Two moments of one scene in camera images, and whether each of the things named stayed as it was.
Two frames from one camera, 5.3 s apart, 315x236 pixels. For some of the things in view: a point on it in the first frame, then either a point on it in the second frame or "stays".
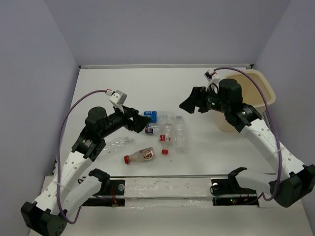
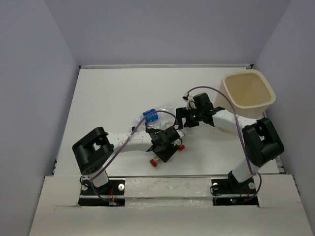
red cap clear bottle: x=144 y=154 to x=154 y=161
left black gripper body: x=117 y=120 to x=165 y=143
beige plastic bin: x=255 y=86 stays
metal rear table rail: x=164 y=66 stays
